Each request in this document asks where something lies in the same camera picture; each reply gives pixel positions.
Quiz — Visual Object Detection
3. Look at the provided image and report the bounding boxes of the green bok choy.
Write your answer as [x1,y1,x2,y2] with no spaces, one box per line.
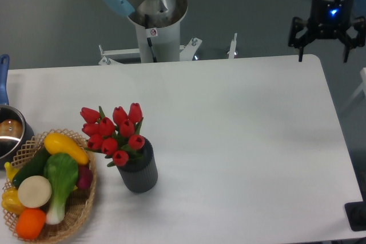
[43,153,78,225]

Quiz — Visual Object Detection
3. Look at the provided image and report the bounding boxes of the yellow bell pepper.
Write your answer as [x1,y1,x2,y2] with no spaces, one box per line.
[1,187,26,215]

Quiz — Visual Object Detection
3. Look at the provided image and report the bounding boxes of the woven wicker basket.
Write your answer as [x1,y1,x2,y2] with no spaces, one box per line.
[1,129,97,243]

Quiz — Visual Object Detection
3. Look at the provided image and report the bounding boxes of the dark green cucumber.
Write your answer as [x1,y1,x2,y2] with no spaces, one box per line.
[12,147,51,188]

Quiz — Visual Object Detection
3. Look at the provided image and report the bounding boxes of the blue handled saucepan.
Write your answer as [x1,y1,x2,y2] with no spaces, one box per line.
[1,54,34,171]

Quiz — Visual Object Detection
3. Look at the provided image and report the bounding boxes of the cream round disc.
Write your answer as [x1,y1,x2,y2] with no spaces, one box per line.
[18,175,52,208]

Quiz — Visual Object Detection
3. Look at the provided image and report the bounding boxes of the yellow banana tip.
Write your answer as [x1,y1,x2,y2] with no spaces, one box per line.
[4,162,19,182]

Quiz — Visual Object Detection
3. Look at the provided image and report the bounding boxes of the white frame at right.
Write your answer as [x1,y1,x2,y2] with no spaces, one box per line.
[340,68,365,115]

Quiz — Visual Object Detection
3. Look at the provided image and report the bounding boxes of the black device at edge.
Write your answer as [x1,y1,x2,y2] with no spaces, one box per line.
[344,202,365,231]

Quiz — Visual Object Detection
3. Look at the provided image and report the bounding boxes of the purple red radish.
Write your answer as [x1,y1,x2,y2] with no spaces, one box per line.
[75,166,93,190]

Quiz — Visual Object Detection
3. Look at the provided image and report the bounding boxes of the yellow squash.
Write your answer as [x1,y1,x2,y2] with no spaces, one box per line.
[43,133,89,165]

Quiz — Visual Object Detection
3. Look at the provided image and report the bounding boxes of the orange fruit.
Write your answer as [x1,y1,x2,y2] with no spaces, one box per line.
[15,208,46,240]

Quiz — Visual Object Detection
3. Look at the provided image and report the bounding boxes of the dark grey ribbed vase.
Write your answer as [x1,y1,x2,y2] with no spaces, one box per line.
[117,138,158,193]

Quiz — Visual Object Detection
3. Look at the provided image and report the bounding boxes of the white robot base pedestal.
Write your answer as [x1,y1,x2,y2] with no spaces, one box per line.
[103,0,202,63]

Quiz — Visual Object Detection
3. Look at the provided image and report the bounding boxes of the red tulip bouquet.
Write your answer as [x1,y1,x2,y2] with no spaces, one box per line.
[80,103,146,167]

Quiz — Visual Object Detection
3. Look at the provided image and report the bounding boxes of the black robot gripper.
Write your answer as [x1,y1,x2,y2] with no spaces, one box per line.
[288,0,365,63]

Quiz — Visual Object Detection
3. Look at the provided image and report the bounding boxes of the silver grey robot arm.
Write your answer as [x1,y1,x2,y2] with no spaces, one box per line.
[288,0,365,62]

